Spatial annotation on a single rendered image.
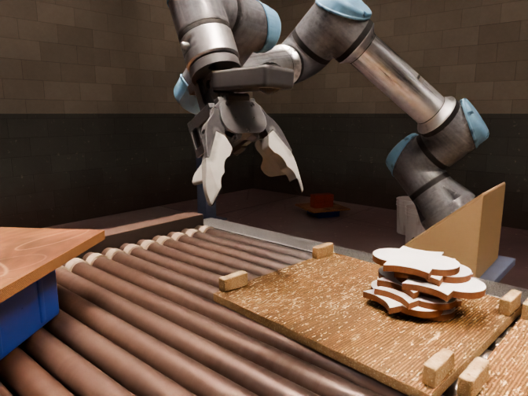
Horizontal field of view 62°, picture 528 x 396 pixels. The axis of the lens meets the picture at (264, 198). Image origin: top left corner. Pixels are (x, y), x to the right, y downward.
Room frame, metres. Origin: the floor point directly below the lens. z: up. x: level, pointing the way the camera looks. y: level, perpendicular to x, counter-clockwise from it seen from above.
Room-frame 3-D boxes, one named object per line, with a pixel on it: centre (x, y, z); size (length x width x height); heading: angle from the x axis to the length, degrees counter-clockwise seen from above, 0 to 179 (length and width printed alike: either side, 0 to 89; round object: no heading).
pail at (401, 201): (4.52, -1.55, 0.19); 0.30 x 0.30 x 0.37
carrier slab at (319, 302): (0.72, -0.18, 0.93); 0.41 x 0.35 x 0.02; 44
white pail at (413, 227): (4.09, -1.51, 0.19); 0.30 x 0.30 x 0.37
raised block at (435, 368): (0.49, -0.22, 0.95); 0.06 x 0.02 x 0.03; 134
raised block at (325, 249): (0.95, -0.13, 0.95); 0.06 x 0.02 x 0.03; 134
